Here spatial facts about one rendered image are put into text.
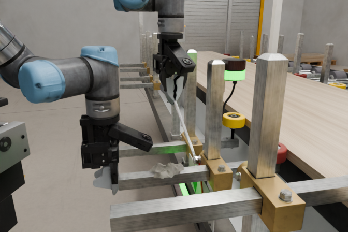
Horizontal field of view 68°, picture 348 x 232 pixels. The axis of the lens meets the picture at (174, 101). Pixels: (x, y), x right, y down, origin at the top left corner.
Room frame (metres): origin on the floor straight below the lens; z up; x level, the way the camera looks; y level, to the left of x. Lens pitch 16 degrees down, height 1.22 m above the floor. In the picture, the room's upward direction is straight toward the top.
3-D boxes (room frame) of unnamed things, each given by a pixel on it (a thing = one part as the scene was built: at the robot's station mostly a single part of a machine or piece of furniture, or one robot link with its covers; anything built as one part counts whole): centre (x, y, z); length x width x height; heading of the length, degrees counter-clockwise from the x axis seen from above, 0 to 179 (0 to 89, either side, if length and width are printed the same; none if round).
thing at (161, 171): (0.59, 0.02, 0.87); 0.09 x 0.07 x 0.02; 101
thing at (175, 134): (1.16, -0.01, 0.93); 0.05 x 0.04 x 0.45; 11
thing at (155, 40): (1.88, 0.13, 0.94); 0.03 x 0.03 x 0.48; 11
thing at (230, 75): (0.66, -0.15, 1.10); 0.06 x 0.06 x 0.02
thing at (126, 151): (0.85, -0.02, 0.80); 0.43 x 0.03 x 0.04; 101
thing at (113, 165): (0.54, 0.14, 0.90); 0.05 x 0.02 x 0.09; 11
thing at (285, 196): (0.34, -0.17, 0.98); 0.02 x 0.02 x 0.01
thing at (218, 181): (0.63, -0.11, 0.85); 0.13 x 0.06 x 0.05; 11
